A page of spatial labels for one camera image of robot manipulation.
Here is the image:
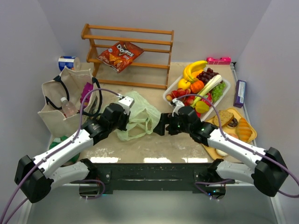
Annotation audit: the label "light green plastic bag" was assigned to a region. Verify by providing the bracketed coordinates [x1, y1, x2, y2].
[115, 91, 161, 141]

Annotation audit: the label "purple snack bag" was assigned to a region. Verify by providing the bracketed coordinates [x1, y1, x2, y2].
[80, 82, 93, 107]

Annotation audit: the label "clear plastic water bottle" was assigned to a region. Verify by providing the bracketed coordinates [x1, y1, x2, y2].
[60, 97, 78, 118]

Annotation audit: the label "beige canvas tote bag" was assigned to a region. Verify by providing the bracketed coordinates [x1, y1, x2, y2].
[38, 67, 103, 137]

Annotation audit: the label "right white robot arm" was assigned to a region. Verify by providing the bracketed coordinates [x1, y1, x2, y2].
[154, 106, 288, 197]

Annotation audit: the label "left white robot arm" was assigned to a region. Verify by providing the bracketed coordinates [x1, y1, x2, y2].
[14, 97, 134, 203]

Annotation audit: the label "yellow star fruit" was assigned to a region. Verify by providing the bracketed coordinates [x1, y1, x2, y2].
[194, 101, 209, 114]

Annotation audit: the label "red cherries pile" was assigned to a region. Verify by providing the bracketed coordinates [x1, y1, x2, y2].
[165, 88, 195, 106]

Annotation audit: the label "pink dragon fruit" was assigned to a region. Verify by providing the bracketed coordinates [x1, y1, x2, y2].
[201, 92, 213, 107]

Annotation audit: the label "yellow apple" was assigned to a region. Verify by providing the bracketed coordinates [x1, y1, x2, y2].
[178, 78, 191, 90]

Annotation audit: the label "small orange pumpkin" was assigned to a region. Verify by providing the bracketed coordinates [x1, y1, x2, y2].
[190, 80, 205, 94]

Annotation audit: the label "brown bread slice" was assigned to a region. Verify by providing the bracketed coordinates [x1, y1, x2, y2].
[213, 110, 234, 127]

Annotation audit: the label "green grapes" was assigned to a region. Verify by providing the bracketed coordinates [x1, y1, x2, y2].
[211, 81, 226, 102]

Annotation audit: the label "yellow bread tray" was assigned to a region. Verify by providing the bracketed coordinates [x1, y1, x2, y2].
[200, 107, 257, 160]

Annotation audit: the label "white glazed donut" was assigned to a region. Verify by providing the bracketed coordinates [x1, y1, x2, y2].
[215, 149, 228, 157]

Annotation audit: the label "chocolate donut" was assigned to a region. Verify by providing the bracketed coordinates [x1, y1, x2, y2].
[228, 118, 238, 128]

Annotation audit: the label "dark red grapes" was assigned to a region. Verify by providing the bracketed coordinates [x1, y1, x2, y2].
[196, 68, 219, 84]

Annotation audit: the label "yellow banana bunch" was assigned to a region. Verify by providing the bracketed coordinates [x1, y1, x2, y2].
[183, 60, 208, 83]

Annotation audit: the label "round peach bun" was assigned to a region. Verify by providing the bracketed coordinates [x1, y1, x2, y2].
[228, 133, 239, 140]

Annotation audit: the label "green celery stalk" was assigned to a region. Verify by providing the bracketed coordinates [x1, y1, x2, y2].
[190, 75, 222, 97]

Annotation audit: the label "purple box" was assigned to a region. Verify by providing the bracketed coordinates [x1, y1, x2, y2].
[233, 80, 247, 108]

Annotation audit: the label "wooden shelf rack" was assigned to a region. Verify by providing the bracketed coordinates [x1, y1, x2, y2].
[81, 23, 174, 90]

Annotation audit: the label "golden croissant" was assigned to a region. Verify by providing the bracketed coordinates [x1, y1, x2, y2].
[236, 118, 253, 142]

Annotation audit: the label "green cloth bundle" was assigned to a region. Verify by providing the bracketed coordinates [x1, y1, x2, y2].
[48, 135, 80, 166]

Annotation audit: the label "Doritos chip bag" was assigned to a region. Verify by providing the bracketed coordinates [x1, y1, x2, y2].
[97, 41, 144, 73]

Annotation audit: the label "pink box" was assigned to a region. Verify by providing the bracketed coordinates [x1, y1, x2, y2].
[206, 57, 231, 65]

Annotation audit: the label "blue white can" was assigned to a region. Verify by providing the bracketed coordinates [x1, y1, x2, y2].
[58, 56, 81, 71]

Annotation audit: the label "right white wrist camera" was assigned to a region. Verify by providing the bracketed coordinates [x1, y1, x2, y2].
[171, 98, 185, 117]

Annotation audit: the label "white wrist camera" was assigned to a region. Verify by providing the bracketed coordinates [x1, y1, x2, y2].
[171, 98, 185, 117]
[117, 94, 135, 115]

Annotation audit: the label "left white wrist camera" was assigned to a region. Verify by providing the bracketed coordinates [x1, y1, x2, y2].
[117, 94, 135, 115]

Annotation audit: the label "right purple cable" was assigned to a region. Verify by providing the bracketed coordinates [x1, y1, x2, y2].
[176, 94, 299, 198]

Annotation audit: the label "purple cable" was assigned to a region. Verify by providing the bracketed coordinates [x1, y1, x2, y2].
[2, 88, 123, 224]
[176, 94, 299, 198]

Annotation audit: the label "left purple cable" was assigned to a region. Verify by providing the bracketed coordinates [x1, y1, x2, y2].
[2, 88, 123, 224]

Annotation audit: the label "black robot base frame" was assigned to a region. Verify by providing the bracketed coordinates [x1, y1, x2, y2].
[79, 159, 234, 196]

